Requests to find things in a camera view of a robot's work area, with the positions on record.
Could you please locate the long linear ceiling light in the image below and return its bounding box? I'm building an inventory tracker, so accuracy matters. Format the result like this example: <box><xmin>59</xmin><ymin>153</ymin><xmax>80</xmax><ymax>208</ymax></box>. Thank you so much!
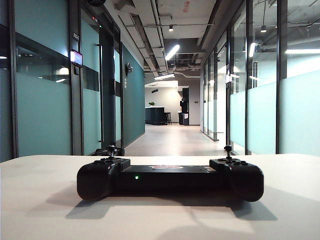
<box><xmin>164</xmin><ymin>44</ymin><xmax>181</xmax><ymax>61</ymax></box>

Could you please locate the tall black cabinet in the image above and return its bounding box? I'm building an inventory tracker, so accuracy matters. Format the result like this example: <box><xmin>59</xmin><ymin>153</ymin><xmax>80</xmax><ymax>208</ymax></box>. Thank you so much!
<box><xmin>179</xmin><ymin>87</ymin><xmax>190</xmax><ymax>114</ymax></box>

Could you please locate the black remote control with joysticks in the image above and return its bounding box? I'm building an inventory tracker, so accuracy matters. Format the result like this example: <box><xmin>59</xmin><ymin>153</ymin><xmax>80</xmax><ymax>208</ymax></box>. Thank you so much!
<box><xmin>76</xmin><ymin>144</ymin><xmax>265</xmax><ymax>203</ymax></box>

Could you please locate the lit room display panel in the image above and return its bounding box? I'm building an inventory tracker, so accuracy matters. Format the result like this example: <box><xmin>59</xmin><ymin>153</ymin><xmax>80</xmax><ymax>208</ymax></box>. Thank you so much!
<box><xmin>69</xmin><ymin>49</ymin><xmax>84</xmax><ymax>67</ymax></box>

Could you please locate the dark counter with white top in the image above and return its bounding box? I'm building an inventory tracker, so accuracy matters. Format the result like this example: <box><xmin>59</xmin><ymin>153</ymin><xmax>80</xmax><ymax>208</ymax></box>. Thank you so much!
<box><xmin>144</xmin><ymin>105</ymin><xmax>168</xmax><ymax>126</ymax></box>

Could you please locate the short linear ceiling light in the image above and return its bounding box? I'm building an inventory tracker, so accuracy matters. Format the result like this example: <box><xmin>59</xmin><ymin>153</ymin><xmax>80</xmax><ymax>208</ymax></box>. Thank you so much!
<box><xmin>153</xmin><ymin>72</ymin><xmax>176</xmax><ymax>81</ymax></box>

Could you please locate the black bin with white label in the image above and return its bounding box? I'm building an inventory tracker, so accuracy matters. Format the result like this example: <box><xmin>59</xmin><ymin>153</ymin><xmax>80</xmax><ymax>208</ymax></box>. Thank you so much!
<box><xmin>178</xmin><ymin>112</ymin><xmax>190</xmax><ymax>126</ymax></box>

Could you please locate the black quadruped robot dog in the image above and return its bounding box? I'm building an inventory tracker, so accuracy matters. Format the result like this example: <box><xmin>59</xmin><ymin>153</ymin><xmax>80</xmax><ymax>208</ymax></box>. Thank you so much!
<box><xmin>91</xmin><ymin>142</ymin><xmax>126</xmax><ymax>157</ymax></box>

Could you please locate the long vertical door handle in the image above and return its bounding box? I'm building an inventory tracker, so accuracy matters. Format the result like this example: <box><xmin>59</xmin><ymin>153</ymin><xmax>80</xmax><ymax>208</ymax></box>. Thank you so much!
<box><xmin>96</xmin><ymin>43</ymin><xmax>105</xmax><ymax>144</ymax></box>

